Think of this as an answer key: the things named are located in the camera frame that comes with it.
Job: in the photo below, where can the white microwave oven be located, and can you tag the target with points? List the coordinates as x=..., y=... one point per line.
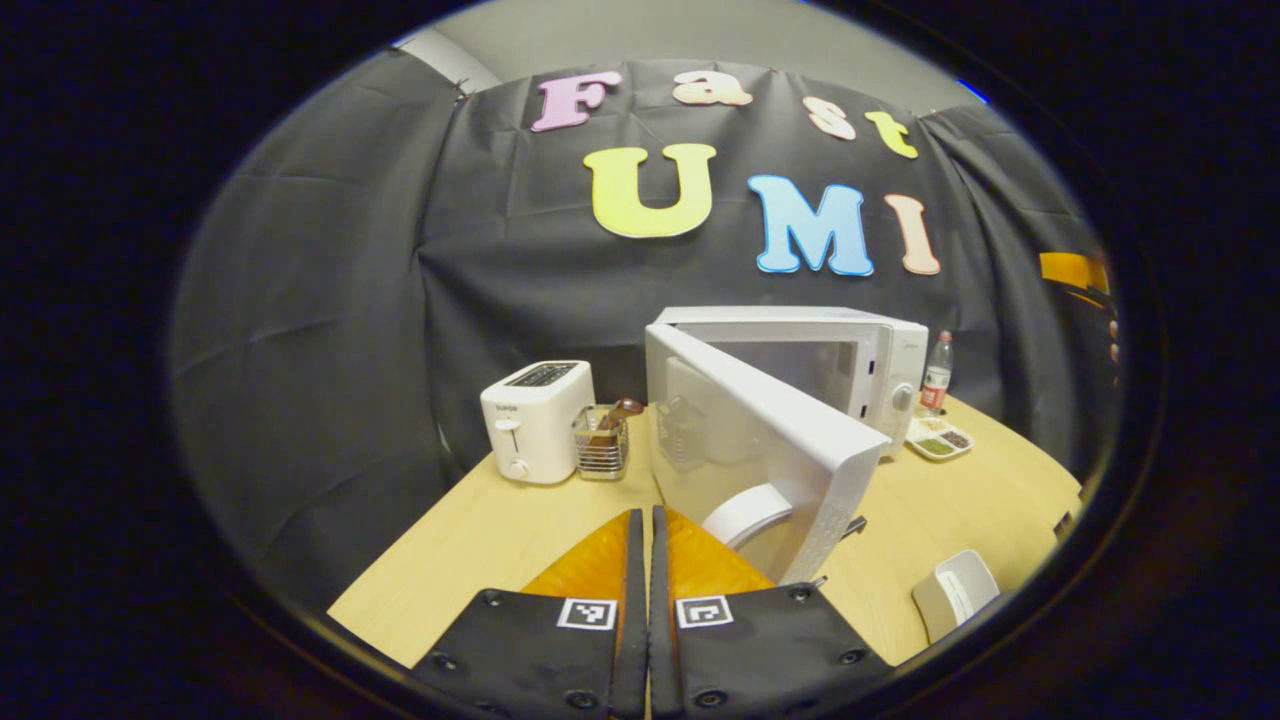
x=890, y=350

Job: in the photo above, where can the white rectangular tray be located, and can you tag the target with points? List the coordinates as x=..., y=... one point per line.
x=960, y=590

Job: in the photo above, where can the white toaster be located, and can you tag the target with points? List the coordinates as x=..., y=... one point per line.
x=535, y=430

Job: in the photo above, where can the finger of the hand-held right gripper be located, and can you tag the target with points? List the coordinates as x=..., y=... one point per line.
x=1075, y=272
x=1092, y=299

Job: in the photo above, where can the white divided dish of beans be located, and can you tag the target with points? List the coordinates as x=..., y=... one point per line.
x=921, y=432

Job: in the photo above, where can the small brown object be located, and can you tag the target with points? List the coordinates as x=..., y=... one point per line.
x=620, y=410

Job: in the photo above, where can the black backdrop cloth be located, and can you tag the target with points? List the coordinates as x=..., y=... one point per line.
x=300, y=350

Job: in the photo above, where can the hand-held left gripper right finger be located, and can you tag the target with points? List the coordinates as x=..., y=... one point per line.
x=660, y=640

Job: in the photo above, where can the small black clamp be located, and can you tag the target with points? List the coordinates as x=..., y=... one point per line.
x=1065, y=524

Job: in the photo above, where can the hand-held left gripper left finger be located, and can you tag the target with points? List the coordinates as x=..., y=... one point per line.
x=633, y=620

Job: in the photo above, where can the clear bottle red label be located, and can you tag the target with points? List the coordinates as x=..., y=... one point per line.
x=936, y=380

